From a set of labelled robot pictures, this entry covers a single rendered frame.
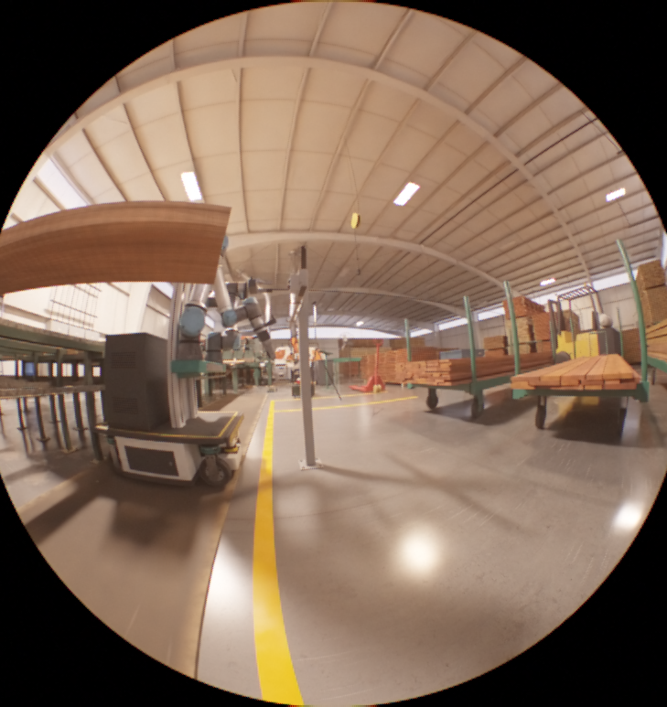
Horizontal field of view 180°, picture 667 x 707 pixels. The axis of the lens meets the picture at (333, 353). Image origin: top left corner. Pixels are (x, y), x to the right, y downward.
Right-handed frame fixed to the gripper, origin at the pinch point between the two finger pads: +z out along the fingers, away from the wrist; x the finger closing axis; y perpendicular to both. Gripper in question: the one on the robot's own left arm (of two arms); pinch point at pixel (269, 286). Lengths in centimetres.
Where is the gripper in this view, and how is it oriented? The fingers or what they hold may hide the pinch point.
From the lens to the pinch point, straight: 142.7
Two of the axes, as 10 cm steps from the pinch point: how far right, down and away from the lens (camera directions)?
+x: -2.6, 1.3, 9.6
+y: -0.6, -9.9, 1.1
